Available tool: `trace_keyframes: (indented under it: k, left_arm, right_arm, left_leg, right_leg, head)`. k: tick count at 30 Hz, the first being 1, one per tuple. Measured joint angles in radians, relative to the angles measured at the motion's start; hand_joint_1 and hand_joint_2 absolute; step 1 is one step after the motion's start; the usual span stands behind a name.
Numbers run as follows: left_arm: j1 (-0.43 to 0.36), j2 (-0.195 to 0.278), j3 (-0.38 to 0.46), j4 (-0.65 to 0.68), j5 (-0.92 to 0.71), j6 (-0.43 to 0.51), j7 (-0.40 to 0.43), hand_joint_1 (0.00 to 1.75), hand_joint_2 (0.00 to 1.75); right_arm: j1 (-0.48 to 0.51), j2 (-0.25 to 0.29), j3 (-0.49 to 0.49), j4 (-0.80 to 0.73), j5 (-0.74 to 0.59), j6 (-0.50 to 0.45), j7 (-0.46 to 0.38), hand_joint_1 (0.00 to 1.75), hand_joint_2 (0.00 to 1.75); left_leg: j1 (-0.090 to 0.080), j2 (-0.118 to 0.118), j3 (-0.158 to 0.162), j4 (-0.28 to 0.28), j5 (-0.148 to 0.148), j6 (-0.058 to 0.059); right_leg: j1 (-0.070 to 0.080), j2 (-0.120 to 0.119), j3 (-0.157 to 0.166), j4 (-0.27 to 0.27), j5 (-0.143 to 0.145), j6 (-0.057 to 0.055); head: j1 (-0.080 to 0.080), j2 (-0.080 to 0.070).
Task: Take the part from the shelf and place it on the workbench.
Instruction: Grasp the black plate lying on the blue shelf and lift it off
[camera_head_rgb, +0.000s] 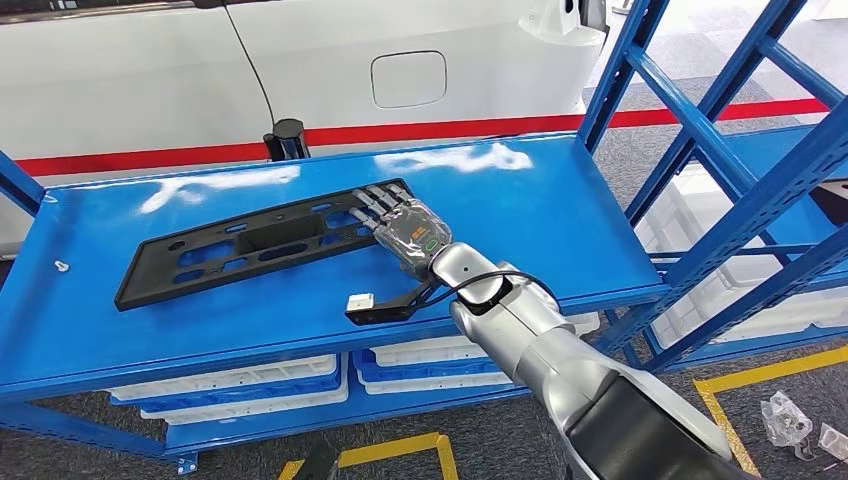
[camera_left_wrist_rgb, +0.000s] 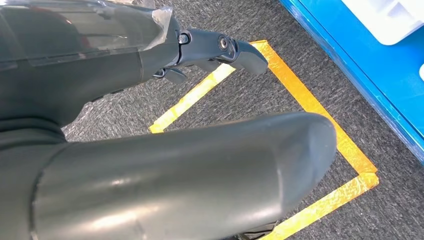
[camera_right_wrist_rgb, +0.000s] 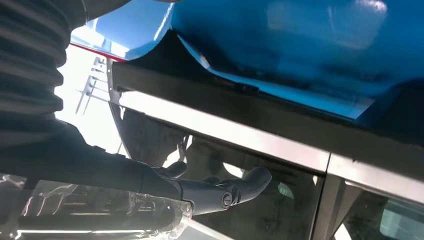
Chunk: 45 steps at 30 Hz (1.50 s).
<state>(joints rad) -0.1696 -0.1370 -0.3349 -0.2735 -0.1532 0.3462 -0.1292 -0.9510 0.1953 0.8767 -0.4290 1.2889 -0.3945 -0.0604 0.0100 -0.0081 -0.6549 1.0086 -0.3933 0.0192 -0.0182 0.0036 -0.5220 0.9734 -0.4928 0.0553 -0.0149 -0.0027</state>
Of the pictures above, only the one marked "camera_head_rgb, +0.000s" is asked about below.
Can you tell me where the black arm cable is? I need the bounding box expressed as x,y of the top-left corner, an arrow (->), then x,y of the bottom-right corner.
413,270 -> 558,313

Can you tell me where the large white plastic crate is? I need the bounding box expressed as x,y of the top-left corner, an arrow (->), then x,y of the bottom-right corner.
632,165 -> 848,349

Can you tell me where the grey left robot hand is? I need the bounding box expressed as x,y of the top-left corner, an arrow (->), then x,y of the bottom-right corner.
294,442 -> 340,480

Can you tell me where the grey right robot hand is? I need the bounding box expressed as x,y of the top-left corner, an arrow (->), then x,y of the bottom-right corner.
347,184 -> 454,280

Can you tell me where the white car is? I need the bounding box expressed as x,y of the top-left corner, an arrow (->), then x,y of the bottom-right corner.
0,0 -> 611,164

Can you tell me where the black cylindrical post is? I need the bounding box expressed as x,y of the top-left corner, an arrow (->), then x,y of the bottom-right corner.
262,118 -> 311,162

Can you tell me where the clear plastic bag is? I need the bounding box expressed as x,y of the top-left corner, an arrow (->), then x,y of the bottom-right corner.
760,390 -> 815,449
818,422 -> 848,462

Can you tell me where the yellow floor tape square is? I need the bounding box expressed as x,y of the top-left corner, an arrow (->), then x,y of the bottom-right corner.
692,344 -> 848,478
276,432 -> 460,480

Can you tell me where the blue metal shelf rack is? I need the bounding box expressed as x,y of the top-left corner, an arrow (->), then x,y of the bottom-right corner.
625,0 -> 848,376
0,0 -> 848,475

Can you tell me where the red floor tape stripe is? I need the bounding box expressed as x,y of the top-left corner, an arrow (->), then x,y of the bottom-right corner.
14,97 -> 831,179

